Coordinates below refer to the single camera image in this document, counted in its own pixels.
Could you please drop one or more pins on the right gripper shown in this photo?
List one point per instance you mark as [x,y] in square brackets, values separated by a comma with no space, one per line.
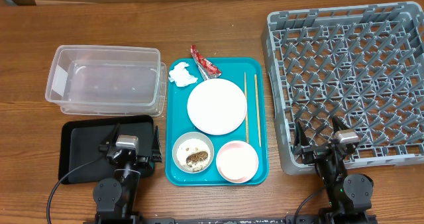
[314,151]

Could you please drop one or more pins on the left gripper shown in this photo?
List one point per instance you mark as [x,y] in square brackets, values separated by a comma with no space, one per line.
[156,155]

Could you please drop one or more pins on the food leftover piece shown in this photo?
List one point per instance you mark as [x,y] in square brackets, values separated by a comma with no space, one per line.
[197,157]

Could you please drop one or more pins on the grey bowl with food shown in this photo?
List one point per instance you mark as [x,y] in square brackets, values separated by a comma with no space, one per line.
[190,143]

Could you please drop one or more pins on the wooden chopstick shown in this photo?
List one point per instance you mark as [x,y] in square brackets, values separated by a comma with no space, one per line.
[257,110]
[246,116]

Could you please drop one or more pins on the white napkin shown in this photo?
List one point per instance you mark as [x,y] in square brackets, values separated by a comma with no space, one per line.
[180,75]

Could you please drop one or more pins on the pink bowl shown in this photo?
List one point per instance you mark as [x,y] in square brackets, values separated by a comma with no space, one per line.
[237,162]

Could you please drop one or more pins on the white round plate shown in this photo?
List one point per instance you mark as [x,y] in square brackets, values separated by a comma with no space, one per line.
[216,106]

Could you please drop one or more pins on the red foil wrapper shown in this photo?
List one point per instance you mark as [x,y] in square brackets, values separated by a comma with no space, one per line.
[207,69]

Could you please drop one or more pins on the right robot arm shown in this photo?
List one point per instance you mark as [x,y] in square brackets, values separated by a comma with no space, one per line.
[349,194]

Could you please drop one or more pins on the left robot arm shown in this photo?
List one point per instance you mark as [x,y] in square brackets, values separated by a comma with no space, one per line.
[115,197]

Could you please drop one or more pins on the grey dishwasher rack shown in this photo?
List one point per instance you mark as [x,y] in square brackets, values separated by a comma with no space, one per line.
[363,64]

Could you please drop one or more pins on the black tray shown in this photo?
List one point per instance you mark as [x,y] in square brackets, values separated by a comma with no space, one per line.
[80,141]

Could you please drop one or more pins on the clear plastic bin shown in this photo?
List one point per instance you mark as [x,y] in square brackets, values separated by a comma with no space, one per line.
[107,80]

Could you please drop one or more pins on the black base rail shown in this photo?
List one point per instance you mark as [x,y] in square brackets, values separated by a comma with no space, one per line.
[289,219]

